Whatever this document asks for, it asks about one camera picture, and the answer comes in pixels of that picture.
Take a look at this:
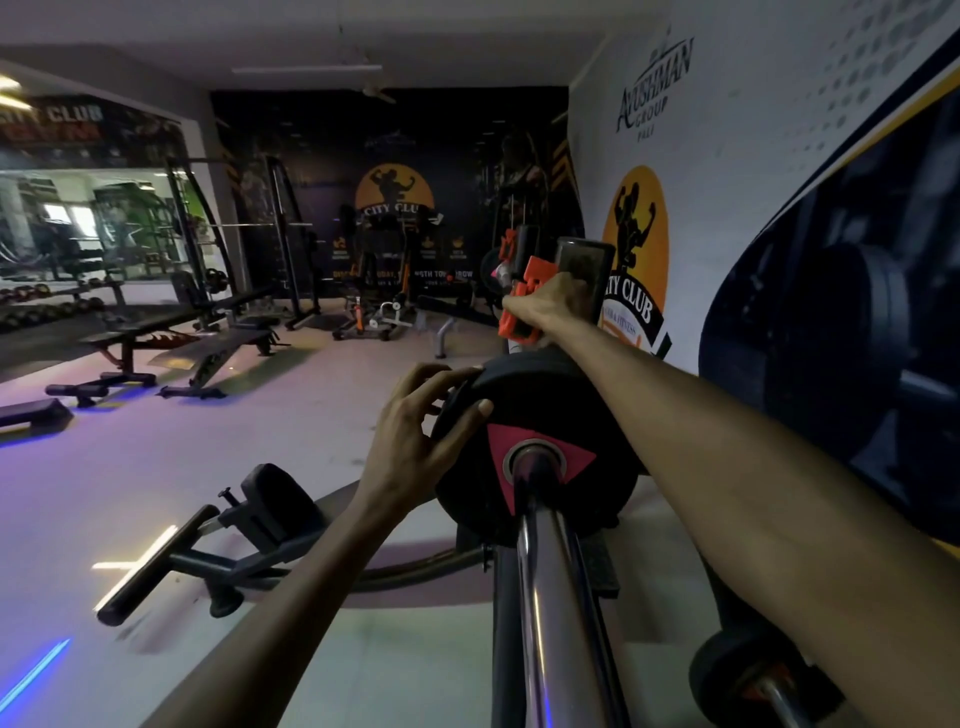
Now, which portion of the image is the person's right hand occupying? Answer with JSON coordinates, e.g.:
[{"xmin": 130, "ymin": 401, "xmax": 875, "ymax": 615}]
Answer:
[{"xmin": 500, "ymin": 271, "xmax": 595, "ymax": 346}]

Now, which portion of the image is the person's left hand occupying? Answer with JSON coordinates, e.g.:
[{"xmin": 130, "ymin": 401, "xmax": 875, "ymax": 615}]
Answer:
[{"xmin": 352, "ymin": 363, "xmax": 495, "ymax": 520}]

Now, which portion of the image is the orange barbell collar clamp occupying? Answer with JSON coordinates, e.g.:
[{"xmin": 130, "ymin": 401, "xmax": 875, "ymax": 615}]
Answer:
[{"xmin": 495, "ymin": 228, "xmax": 561, "ymax": 347}]

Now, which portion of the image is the black weight plate red triangle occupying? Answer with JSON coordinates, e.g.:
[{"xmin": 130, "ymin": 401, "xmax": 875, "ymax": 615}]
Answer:
[{"xmin": 431, "ymin": 346, "xmax": 651, "ymax": 549}]

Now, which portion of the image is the person's right forearm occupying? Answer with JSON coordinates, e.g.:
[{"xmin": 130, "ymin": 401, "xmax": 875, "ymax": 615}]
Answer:
[{"xmin": 551, "ymin": 318, "xmax": 960, "ymax": 728}]

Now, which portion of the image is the person's left forearm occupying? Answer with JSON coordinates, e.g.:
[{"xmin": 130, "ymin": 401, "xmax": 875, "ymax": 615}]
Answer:
[{"xmin": 141, "ymin": 487, "xmax": 430, "ymax": 728}]

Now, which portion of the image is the black bench grey leg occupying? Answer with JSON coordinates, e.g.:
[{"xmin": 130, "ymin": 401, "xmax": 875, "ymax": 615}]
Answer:
[{"xmin": 414, "ymin": 291, "xmax": 502, "ymax": 360}]

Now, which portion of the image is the black orange leg machine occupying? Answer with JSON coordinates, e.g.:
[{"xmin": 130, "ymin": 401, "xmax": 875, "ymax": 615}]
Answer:
[{"xmin": 330, "ymin": 201, "xmax": 423, "ymax": 343}]

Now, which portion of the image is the chrome barbell bar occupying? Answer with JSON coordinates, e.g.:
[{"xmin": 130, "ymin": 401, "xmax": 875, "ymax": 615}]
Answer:
[{"xmin": 491, "ymin": 441, "xmax": 633, "ymax": 728}]

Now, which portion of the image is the black adjustable weight bench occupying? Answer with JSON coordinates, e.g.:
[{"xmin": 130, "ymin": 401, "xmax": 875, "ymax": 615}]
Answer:
[{"xmin": 156, "ymin": 315, "xmax": 285, "ymax": 401}]

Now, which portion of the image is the black squat rack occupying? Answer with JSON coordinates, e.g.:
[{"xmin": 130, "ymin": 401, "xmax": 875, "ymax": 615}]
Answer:
[{"xmin": 163, "ymin": 153, "xmax": 325, "ymax": 333}]

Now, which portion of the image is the ceiling tube light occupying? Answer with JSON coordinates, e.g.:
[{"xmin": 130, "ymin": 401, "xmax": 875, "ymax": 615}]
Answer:
[{"xmin": 230, "ymin": 63, "xmax": 384, "ymax": 75}]

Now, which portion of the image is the black flat weight bench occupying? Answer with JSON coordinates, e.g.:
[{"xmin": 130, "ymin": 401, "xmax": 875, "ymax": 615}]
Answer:
[{"xmin": 44, "ymin": 298, "xmax": 220, "ymax": 410}]

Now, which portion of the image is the small black weight plate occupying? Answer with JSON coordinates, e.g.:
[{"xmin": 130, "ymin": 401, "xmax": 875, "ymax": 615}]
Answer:
[{"xmin": 687, "ymin": 621, "xmax": 846, "ymax": 728}]

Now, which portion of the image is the black step platform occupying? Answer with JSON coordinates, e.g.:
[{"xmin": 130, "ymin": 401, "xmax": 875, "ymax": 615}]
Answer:
[{"xmin": 0, "ymin": 398, "xmax": 75, "ymax": 441}]

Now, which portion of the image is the dumbbell rack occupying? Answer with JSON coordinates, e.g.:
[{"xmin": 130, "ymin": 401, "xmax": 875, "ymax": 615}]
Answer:
[{"xmin": 0, "ymin": 276, "xmax": 127, "ymax": 333}]

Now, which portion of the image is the black row machine frame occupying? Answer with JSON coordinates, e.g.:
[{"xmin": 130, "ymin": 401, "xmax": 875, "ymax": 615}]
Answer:
[{"xmin": 95, "ymin": 462, "xmax": 498, "ymax": 628}]

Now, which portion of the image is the dark wall mural yellow logo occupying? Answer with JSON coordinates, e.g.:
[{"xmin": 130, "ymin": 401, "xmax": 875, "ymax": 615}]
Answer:
[{"xmin": 211, "ymin": 87, "xmax": 585, "ymax": 301}]

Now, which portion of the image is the white printed wall banner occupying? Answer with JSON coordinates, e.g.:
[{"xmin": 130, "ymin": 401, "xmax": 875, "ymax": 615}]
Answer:
[{"xmin": 567, "ymin": 0, "xmax": 960, "ymax": 560}]

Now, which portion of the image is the large wall mirror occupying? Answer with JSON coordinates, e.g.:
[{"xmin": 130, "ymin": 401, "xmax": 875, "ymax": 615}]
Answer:
[{"xmin": 0, "ymin": 168, "xmax": 190, "ymax": 309}]

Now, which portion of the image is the dark wall sign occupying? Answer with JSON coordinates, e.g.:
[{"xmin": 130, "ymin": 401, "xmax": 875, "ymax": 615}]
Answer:
[{"xmin": 0, "ymin": 96, "xmax": 186, "ymax": 171}]

